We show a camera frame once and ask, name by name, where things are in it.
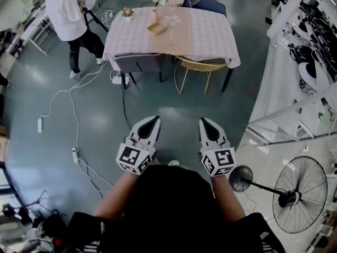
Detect table with pink checkered cloth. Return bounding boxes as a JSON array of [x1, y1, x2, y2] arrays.
[[102, 6, 242, 93]]

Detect beige floral table runner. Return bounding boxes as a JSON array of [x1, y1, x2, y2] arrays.
[[150, 7, 196, 56]]

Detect person's right forearm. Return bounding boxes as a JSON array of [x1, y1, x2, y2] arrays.
[[210, 174, 247, 222]]

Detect pink vase with white flowers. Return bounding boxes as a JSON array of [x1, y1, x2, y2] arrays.
[[148, 0, 169, 25]]

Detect person's black shirt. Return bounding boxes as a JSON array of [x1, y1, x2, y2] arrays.
[[62, 164, 286, 253]]

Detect grey upholstered chair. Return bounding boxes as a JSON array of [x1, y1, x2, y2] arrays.
[[113, 52, 164, 90]]

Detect small potted pink flower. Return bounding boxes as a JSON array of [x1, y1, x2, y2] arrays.
[[121, 7, 135, 23]]

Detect white desk with equipment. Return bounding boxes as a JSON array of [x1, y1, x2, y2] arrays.
[[0, 0, 57, 56]]

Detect black tripod stand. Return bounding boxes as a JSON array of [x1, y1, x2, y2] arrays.
[[1, 190, 68, 237]]

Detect blue upholstered chair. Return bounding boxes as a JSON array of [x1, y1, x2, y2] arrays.
[[191, 0, 227, 17]]

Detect black standing fan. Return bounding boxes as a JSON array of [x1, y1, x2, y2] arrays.
[[228, 155, 329, 235]]

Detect person's left forearm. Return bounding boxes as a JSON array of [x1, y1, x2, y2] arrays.
[[93, 170, 139, 219]]

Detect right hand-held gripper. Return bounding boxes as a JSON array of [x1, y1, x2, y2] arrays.
[[199, 117, 237, 178]]

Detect cardboard box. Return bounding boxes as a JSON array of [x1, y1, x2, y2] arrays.
[[0, 125, 11, 163]]

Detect gold wire chair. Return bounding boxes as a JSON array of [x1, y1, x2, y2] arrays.
[[173, 55, 230, 95]]

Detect white power cable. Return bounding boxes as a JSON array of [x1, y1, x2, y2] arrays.
[[39, 60, 114, 194]]

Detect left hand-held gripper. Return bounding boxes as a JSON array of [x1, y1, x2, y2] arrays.
[[115, 115, 162, 175]]

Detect white metal shelving rack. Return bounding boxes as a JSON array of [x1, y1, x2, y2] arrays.
[[246, 0, 337, 148]]

